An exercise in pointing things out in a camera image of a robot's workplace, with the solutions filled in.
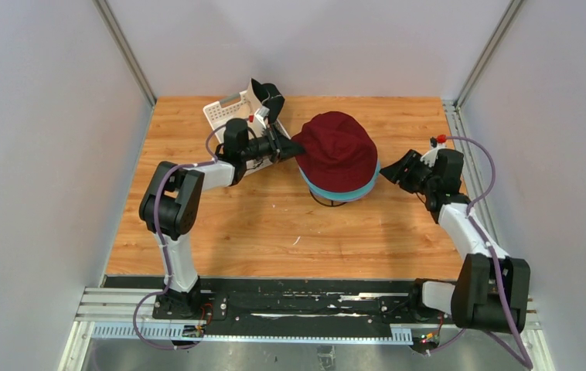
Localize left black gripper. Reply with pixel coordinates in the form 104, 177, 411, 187
240, 124, 305, 165

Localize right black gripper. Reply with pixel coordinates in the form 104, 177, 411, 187
380, 149, 438, 195

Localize dark red hat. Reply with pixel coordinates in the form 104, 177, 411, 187
291, 111, 380, 193

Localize teal hat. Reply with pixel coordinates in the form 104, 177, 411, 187
298, 162, 381, 203

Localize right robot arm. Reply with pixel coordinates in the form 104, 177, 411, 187
380, 148, 530, 334

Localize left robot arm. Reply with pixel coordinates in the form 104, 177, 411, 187
139, 118, 305, 319

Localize white perforated plastic basket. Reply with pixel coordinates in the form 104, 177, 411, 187
203, 90, 291, 175

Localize black hat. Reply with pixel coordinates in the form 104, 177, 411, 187
246, 78, 285, 123

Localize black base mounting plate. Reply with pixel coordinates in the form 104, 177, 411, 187
80, 275, 453, 345

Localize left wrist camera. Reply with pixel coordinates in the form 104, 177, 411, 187
248, 107, 269, 127

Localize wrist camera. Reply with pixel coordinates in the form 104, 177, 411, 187
421, 134, 447, 168
248, 107, 269, 127

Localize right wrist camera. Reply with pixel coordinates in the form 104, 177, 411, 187
421, 134, 447, 168

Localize black wire hat stand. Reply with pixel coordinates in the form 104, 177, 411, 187
309, 190, 346, 208

